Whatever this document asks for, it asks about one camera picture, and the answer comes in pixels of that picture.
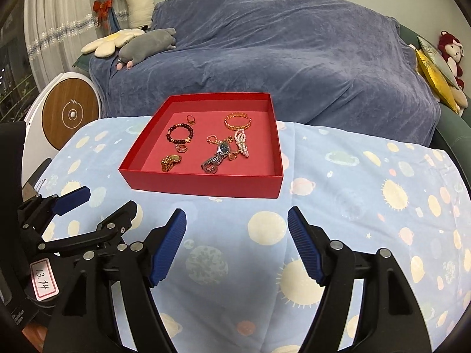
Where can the grey plush toy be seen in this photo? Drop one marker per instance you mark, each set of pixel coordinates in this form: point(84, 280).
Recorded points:
point(151, 44)

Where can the gold wristwatch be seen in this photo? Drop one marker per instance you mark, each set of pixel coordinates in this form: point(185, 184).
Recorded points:
point(173, 159)

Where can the red bow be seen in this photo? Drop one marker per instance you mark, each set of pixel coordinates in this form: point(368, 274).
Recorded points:
point(101, 7)

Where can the white sheer curtain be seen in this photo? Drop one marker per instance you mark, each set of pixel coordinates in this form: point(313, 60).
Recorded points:
point(51, 18)

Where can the yellow pillow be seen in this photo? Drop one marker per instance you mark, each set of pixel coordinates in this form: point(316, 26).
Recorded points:
point(434, 77)

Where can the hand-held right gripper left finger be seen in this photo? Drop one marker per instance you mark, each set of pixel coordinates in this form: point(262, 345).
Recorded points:
point(167, 250)

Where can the round white wood-faced device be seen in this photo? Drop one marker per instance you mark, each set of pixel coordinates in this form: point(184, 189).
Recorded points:
point(71, 114)

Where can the red monkey plush toy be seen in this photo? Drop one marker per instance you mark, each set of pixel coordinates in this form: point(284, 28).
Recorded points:
point(450, 46)

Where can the flower-shaped pillow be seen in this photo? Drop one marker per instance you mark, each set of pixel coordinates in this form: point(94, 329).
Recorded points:
point(106, 44)

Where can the silver wristwatch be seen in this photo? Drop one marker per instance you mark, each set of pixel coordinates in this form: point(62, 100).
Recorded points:
point(222, 149)

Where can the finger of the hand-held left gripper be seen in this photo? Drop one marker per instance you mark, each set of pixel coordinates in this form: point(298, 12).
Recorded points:
point(73, 196)
point(110, 228)

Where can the red cardboard box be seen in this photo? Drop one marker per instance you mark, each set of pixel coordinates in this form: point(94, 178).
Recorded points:
point(206, 187)

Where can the light blue planet-print blanket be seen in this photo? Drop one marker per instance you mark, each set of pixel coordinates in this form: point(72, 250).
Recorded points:
point(368, 228)

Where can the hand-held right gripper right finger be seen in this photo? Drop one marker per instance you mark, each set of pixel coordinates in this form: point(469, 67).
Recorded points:
point(305, 250)

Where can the cream long plush toy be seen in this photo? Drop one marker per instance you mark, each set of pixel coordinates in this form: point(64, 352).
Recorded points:
point(140, 3)

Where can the green sofa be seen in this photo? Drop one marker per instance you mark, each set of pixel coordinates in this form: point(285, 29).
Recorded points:
point(452, 132)

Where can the small ear cuff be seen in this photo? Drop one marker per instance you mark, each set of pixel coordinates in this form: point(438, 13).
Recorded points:
point(180, 150)

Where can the grey printed pillow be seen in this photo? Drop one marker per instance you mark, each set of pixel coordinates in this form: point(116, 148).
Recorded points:
point(432, 49)

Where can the blue-grey sofa cover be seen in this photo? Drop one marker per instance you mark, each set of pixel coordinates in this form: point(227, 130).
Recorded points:
point(294, 55)

